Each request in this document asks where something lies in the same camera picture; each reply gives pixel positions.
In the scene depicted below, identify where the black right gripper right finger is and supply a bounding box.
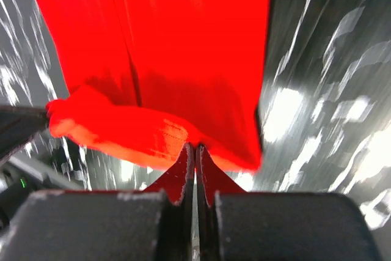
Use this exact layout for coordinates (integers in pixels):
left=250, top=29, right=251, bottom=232
left=195, top=145, right=382, bottom=260

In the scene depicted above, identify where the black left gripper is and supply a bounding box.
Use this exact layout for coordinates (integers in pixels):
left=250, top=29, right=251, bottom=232
left=1, top=105, right=82, bottom=230

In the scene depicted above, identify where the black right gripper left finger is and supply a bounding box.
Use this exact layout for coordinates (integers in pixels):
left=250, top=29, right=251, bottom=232
left=1, top=144, right=194, bottom=260

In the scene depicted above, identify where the red t-shirt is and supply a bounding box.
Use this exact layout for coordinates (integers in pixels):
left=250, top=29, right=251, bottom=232
left=23, top=0, right=272, bottom=172

